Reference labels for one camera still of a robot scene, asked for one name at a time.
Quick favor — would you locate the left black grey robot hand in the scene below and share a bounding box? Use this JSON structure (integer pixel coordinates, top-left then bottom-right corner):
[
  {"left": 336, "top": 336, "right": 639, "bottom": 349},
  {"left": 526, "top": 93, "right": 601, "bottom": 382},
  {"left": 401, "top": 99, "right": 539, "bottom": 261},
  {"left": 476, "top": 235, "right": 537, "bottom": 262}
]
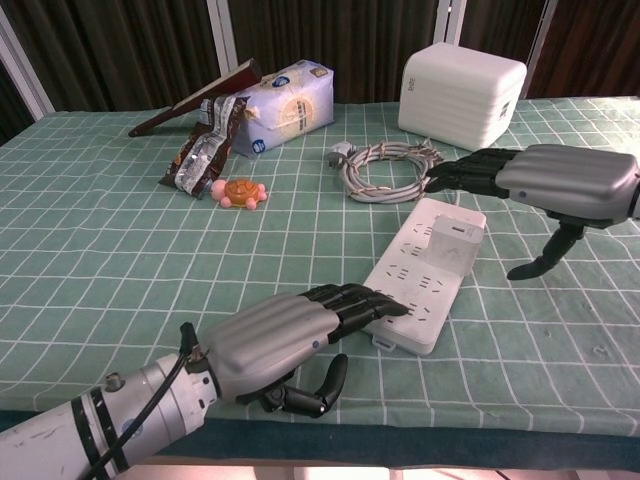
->
[{"left": 179, "top": 283, "right": 412, "bottom": 419}]

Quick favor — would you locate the brown foil snack bag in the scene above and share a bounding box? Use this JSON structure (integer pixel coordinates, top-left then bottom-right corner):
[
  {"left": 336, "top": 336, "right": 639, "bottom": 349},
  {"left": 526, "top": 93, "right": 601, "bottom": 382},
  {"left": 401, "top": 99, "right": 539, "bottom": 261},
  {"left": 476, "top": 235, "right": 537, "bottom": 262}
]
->
[{"left": 158, "top": 94, "right": 251, "bottom": 200}]

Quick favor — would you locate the white plug adapter cube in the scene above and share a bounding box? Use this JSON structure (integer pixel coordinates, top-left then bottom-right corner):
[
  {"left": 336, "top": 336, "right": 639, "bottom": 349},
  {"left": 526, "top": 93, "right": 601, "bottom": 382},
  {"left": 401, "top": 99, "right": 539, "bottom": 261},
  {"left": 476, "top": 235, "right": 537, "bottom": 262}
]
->
[{"left": 424, "top": 213, "right": 485, "bottom": 275}]

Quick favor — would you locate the blue white rice bag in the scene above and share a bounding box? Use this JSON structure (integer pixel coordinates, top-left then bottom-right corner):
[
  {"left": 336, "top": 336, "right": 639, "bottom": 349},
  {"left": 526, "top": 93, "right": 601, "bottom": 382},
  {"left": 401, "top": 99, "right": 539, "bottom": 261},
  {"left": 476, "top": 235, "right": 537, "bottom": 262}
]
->
[{"left": 230, "top": 59, "right": 335, "bottom": 157}]

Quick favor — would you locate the dark brown chocolate bar box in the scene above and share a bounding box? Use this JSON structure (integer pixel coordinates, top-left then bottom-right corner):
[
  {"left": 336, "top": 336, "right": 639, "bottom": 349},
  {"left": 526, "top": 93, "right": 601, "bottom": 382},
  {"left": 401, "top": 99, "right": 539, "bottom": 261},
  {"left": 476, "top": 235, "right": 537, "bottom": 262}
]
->
[{"left": 128, "top": 58, "right": 262, "bottom": 138}]

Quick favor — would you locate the orange pink turtle toy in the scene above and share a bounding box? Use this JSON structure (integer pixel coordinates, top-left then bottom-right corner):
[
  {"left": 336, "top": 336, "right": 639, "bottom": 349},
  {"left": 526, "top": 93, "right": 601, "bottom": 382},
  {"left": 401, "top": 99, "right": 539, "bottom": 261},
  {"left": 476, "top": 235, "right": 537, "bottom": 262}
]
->
[{"left": 209, "top": 178, "right": 268, "bottom": 211}]

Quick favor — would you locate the white partition frame post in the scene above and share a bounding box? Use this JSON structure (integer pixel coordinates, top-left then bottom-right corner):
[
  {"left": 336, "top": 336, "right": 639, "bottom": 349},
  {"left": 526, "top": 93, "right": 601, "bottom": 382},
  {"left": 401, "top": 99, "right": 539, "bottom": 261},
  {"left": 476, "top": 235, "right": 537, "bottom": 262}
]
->
[
  {"left": 207, "top": 0, "right": 239, "bottom": 76},
  {"left": 527, "top": 0, "right": 559, "bottom": 96},
  {"left": 0, "top": 19, "right": 56, "bottom": 116},
  {"left": 434, "top": 0, "right": 469, "bottom": 51}
]

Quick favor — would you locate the green checked tablecloth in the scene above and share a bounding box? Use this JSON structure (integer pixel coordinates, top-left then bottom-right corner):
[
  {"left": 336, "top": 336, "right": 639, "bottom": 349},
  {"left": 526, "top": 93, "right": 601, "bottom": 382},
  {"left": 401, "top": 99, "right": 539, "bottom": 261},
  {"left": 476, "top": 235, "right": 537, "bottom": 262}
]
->
[{"left": 0, "top": 94, "right": 640, "bottom": 459}]

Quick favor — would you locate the white power strip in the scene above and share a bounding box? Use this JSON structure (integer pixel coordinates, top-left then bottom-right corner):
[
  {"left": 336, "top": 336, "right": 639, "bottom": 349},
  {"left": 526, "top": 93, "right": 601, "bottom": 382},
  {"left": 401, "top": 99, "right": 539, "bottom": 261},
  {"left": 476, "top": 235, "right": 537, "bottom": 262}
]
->
[{"left": 360, "top": 197, "right": 488, "bottom": 357}]

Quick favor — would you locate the white cube appliance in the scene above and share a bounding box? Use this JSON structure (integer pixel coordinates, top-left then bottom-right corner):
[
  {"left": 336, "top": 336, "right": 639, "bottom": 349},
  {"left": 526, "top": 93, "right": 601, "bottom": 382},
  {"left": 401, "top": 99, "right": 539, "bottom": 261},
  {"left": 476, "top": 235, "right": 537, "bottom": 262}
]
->
[{"left": 397, "top": 41, "right": 529, "bottom": 152}]

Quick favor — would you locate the white cable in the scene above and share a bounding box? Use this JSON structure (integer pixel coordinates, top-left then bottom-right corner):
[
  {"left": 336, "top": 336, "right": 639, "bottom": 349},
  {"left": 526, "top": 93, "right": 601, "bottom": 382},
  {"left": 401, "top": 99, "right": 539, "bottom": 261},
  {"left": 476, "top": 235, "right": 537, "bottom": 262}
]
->
[{"left": 327, "top": 140, "right": 446, "bottom": 204}]

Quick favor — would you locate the right black grey robot hand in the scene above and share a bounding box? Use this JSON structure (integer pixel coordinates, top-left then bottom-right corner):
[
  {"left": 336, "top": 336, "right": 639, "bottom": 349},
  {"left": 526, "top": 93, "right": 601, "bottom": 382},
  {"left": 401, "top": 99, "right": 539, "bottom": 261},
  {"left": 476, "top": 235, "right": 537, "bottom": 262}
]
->
[{"left": 424, "top": 144, "right": 640, "bottom": 281}]

